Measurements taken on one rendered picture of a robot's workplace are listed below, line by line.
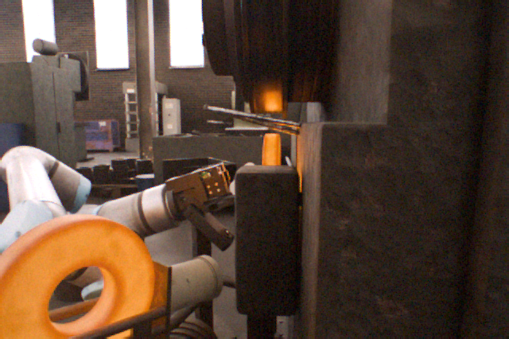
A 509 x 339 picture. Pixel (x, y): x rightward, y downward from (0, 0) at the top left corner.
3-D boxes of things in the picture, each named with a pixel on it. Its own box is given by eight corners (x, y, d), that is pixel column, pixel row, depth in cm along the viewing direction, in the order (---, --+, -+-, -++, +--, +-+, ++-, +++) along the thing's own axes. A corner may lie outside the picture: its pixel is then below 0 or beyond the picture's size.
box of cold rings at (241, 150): (262, 196, 407) (262, 129, 395) (262, 215, 325) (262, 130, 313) (175, 196, 408) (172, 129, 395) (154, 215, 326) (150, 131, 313)
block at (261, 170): (299, 295, 62) (302, 165, 59) (301, 320, 54) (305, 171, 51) (240, 294, 63) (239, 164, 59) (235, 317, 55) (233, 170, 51)
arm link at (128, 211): (109, 260, 70) (116, 223, 77) (163, 245, 69) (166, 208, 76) (79, 235, 64) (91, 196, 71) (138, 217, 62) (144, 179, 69)
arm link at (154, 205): (153, 239, 65) (169, 224, 75) (176, 231, 65) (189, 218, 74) (137, 195, 64) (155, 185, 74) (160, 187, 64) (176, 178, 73)
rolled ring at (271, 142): (262, 135, 69) (278, 135, 68) (267, 133, 87) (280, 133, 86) (262, 225, 71) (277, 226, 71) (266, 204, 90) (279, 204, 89)
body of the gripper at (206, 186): (219, 165, 63) (159, 184, 64) (234, 208, 64) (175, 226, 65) (226, 160, 70) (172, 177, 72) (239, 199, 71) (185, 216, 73)
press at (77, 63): (21, 163, 738) (8, 35, 695) (61, 158, 849) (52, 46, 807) (70, 165, 704) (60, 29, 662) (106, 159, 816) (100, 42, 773)
